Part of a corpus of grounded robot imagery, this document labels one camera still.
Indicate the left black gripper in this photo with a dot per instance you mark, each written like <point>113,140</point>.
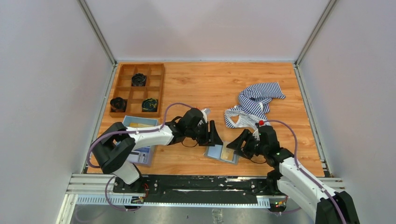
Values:
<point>210,138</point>

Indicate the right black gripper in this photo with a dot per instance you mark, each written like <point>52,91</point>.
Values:
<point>237,144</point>

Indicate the gold credit card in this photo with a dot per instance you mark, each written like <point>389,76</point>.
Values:
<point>227,154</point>
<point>139,125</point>

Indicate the grey card holder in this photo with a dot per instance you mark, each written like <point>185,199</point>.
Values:
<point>214,152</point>

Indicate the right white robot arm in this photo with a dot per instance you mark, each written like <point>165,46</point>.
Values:
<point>321,202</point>

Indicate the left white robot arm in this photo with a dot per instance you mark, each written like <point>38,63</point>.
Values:
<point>112,149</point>

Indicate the striped blue white cloth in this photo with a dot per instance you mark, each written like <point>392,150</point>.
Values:
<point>253,105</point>

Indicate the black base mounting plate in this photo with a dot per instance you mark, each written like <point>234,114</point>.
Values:
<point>199,189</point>

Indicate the light blue box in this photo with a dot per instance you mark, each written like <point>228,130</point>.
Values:
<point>142,156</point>

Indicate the blue green rolled belt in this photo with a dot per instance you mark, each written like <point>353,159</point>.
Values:
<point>149,105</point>

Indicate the wooden compartment tray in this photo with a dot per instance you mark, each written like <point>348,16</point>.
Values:
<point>155,73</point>

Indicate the black rolled belt top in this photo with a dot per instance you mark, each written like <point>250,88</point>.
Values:
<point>138,80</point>

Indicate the black rolled belt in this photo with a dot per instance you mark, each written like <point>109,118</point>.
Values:
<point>138,80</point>
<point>118,104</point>

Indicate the black rolled belt left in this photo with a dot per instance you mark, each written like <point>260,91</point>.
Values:
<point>118,104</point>

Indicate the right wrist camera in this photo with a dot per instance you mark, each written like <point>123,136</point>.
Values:
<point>256,132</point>

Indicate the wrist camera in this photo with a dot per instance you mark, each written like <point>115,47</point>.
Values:
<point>256,132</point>
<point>205,113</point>

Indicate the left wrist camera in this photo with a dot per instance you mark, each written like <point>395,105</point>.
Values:
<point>205,113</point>

